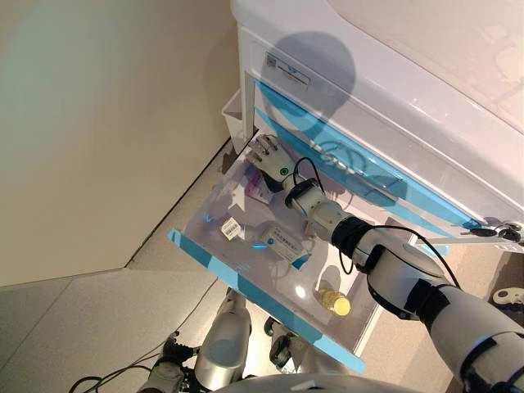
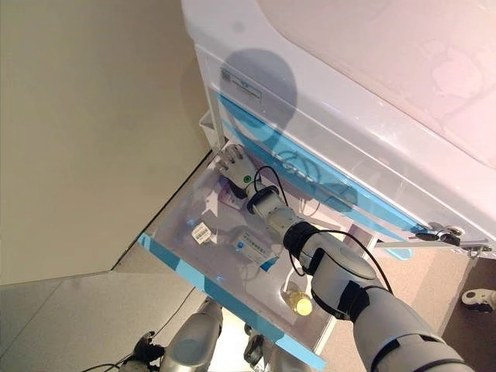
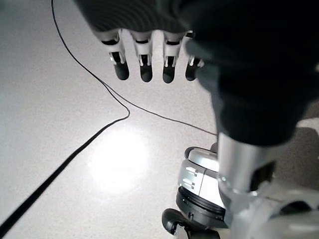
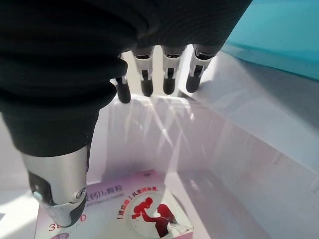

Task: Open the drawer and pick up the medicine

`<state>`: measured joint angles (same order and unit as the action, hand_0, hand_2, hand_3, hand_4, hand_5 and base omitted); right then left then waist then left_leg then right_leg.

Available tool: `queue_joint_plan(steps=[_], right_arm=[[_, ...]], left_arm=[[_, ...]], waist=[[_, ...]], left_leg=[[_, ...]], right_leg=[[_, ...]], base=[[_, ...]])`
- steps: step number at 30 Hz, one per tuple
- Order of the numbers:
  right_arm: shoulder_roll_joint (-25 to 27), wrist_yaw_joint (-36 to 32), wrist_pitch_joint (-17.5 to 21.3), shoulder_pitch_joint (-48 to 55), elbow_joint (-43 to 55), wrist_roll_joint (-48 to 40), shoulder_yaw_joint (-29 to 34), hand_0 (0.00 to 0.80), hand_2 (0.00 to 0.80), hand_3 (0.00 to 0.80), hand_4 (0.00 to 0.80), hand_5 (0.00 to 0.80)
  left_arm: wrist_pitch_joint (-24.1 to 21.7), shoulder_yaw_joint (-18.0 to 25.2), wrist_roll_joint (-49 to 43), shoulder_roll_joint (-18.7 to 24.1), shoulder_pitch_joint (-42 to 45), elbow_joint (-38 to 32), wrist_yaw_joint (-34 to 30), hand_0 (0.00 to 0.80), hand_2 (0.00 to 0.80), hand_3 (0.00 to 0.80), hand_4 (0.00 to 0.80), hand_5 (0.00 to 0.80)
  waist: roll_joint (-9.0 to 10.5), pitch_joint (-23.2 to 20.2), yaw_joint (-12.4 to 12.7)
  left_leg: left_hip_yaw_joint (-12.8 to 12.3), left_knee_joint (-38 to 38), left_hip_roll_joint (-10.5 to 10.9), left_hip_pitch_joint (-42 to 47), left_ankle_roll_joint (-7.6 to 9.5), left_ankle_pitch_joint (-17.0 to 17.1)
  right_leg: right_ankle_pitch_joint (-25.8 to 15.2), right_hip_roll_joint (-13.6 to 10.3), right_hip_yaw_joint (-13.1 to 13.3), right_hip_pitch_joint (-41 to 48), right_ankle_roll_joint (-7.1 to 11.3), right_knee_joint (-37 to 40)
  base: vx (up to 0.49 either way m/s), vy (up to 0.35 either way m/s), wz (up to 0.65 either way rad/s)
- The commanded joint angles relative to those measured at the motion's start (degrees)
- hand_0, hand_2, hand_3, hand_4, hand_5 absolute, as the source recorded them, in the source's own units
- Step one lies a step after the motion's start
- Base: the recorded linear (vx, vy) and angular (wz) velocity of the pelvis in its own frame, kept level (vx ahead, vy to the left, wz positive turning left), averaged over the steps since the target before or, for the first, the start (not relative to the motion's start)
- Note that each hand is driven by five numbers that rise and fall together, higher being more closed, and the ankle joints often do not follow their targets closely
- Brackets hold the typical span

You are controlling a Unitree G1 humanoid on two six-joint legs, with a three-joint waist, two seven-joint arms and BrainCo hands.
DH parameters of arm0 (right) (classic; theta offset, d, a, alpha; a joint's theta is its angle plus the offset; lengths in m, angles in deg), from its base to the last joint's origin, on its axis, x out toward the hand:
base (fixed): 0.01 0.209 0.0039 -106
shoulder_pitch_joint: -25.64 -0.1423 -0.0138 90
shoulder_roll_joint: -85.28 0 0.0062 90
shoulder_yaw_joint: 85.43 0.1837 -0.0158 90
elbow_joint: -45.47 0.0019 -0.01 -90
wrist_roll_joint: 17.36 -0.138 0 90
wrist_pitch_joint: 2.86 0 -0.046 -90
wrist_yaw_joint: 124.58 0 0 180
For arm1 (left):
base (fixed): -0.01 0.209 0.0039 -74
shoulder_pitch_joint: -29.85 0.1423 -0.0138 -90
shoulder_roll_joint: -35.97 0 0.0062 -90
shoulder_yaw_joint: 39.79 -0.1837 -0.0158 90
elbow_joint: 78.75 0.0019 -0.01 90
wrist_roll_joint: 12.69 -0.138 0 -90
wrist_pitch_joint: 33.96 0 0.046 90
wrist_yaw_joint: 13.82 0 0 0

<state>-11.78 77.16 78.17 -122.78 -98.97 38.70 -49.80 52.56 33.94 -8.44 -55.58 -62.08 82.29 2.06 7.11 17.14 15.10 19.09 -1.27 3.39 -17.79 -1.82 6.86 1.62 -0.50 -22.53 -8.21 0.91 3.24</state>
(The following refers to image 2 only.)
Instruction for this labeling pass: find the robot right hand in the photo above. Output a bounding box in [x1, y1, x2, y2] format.
[214, 143, 259, 198]

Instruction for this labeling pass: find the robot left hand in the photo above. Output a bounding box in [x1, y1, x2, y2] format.
[131, 330, 166, 363]

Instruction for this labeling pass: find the pink white medicine box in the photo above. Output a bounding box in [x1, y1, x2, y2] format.
[219, 176, 249, 210]

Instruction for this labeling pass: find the white drawer with blue handle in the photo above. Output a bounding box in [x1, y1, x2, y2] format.
[137, 141, 377, 371]
[222, 127, 423, 241]
[208, 87, 431, 241]

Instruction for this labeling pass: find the blue white medicine box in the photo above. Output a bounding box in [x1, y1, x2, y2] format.
[231, 228, 282, 272]

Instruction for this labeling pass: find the yellow capped medicine bottle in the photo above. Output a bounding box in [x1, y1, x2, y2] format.
[282, 281, 314, 317]

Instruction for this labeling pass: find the silver robot left leg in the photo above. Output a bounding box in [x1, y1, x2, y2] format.
[159, 298, 225, 372]

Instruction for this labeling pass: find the silver robot leg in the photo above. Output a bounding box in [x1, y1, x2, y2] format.
[243, 323, 288, 372]
[159, 298, 225, 372]

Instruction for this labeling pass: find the small white side bin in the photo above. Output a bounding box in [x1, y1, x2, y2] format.
[198, 110, 218, 154]

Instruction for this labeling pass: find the small white barcode box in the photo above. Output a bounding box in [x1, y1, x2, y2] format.
[192, 221, 213, 245]

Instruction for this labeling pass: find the cart label sticker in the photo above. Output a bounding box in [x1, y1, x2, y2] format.
[219, 67, 263, 102]

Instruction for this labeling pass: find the silver robot right leg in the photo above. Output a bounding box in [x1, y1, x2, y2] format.
[243, 323, 288, 372]

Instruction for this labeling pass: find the white medical trolley cart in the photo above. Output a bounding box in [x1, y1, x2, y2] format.
[180, 0, 496, 257]

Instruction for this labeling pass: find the silver cart latch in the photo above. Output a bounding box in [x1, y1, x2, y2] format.
[464, 242, 490, 259]

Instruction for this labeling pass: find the black floor cable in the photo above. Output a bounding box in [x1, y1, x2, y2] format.
[91, 288, 198, 372]

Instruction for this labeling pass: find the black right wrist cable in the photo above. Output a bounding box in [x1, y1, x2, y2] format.
[253, 165, 394, 295]

